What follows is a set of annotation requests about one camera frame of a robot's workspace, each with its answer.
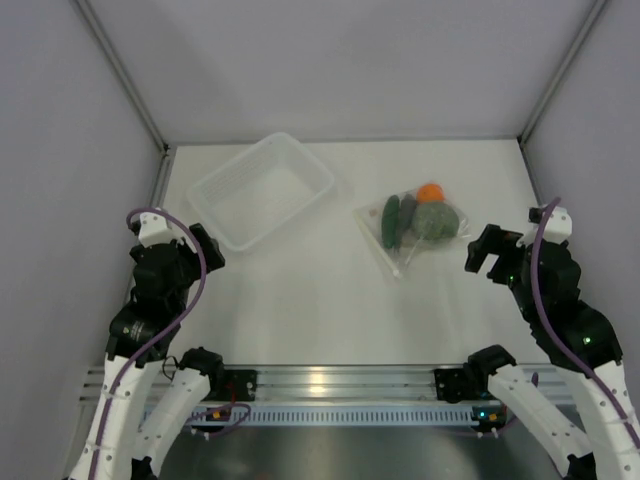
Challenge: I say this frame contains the fake green cabbage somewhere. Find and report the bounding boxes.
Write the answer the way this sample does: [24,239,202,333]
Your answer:
[411,202,460,241]

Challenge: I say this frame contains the fake orange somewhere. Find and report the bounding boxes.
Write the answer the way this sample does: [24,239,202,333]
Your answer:
[415,183,446,204]

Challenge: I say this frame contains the clear zip top bag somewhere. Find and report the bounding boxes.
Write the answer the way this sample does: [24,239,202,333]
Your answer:
[353,184,470,279]

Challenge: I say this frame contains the fake green cucumber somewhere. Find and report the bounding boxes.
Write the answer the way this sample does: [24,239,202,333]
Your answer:
[381,195,400,250]

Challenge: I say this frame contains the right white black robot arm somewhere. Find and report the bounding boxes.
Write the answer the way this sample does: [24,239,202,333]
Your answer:
[464,224,639,479]

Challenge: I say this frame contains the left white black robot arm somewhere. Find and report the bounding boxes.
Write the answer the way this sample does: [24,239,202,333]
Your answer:
[69,214,226,479]

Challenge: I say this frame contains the translucent white plastic basket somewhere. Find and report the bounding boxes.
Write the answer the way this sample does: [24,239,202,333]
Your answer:
[186,132,335,253]

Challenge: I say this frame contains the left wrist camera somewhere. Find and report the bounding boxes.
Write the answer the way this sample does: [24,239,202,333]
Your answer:
[127,209,182,248]

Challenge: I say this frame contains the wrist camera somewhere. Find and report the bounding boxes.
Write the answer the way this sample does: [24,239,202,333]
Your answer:
[127,209,182,248]
[516,207,573,247]

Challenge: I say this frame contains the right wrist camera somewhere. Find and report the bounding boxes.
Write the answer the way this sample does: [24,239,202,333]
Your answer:
[516,207,573,247]

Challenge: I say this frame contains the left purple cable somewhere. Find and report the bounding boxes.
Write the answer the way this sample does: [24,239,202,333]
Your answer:
[87,207,209,480]

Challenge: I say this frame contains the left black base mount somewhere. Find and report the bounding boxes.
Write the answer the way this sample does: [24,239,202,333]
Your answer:
[205,369,258,403]

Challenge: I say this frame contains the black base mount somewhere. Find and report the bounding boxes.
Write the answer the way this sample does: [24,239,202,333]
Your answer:
[205,369,258,403]
[434,367,490,404]

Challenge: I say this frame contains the white slotted cable duct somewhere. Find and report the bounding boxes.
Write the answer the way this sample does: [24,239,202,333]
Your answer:
[187,404,505,428]

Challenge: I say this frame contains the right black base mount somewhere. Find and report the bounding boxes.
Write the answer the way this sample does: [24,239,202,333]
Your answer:
[434,367,490,404]

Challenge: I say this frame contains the aluminium mounting rail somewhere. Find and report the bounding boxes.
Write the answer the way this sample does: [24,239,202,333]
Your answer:
[79,363,571,404]

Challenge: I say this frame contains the right aluminium frame post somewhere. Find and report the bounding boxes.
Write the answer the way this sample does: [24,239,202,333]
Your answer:
[517,0,610,149]

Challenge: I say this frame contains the aluminium frame post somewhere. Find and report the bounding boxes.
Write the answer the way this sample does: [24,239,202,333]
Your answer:
[517,0,610,149]
[71,0,169,153]

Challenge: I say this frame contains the left aluminium frame post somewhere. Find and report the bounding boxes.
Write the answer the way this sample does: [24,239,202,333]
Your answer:
[71,0,169,153]

